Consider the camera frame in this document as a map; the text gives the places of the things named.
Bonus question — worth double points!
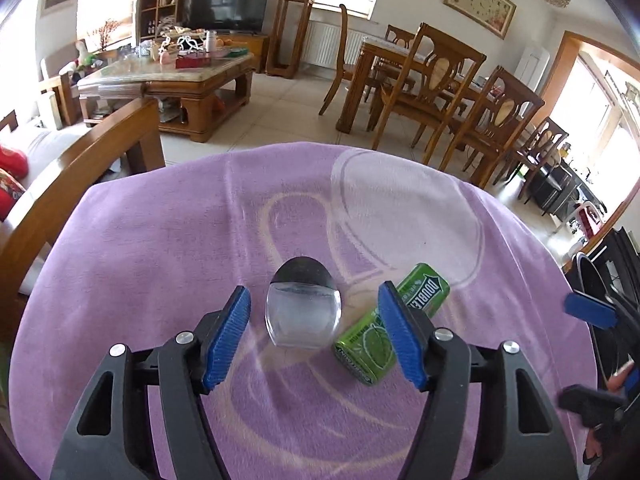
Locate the green gum tin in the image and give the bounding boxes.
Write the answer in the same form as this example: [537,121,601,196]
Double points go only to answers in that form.
[333,262,450,386]

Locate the clear glass bottle black cap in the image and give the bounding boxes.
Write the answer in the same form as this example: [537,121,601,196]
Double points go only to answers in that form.
[265,256,343,350]

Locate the person right hand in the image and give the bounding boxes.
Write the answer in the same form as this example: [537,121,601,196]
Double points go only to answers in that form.
[582,360,634,465]

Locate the purple tablecloth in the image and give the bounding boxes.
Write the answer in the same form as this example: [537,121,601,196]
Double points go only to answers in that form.
[9,143,597,479]

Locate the wooden chair far right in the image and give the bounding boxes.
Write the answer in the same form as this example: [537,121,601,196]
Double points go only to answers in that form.
[492,117,568,198]

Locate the wooden dining chair near right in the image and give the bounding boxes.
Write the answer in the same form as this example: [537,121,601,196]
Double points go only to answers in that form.
[438,66,544,188]

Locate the wooden dining chair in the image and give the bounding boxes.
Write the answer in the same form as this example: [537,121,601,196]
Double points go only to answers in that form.
[438,66,544,188]
[371,23,486,164]

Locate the white air conditioner tower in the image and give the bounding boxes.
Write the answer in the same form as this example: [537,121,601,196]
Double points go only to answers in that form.
[514,44,550,91]

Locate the wooden coffee table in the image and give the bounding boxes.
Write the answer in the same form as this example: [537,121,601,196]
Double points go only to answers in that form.
[77,53,256,143]

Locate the wooden sofa white cushions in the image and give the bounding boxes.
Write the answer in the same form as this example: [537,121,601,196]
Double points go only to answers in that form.
[0,98,165,340]

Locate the tall wooden plant stand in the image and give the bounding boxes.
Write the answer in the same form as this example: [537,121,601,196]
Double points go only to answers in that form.
[266,0,314,79]

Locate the wooden dining chair near left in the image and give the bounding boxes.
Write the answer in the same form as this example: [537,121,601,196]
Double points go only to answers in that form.
[371,23,486,164]

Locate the red pillow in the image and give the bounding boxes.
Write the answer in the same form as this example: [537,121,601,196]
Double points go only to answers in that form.
[0,148,28,221]

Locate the wooden tv cabinet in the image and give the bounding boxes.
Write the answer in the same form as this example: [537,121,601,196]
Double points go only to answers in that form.
[221,32,270,73]

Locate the framed floral picture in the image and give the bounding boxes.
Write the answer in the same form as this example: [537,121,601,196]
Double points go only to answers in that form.
[444,0,516,40]

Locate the black television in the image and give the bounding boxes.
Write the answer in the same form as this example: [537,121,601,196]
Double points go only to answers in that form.
[182,0,268,32]

